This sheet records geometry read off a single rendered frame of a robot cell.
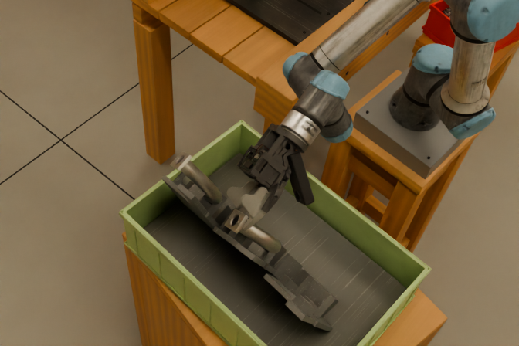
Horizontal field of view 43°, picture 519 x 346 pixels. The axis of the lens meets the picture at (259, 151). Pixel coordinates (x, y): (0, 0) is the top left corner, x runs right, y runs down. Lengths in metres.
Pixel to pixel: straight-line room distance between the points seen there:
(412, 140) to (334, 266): 0.44
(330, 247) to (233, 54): 0.69
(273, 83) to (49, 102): 1.45
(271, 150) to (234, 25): 0.89
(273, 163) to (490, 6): 0.51
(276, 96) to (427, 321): 0.75
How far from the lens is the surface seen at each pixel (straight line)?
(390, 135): 1.85
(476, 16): 1.35
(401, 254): 1.61
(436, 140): 1.89
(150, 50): 2.33
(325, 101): 1.32
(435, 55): 1.77
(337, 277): 1.65
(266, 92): 1.95
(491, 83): 2.65
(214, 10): 2.17
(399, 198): 1.95
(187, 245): 1.66
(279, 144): 1.30
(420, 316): 1.72
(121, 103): 3.07
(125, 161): 2.87
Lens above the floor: 2.30
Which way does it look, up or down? 53 degrees down
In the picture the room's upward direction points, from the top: 7 degrees clockwise
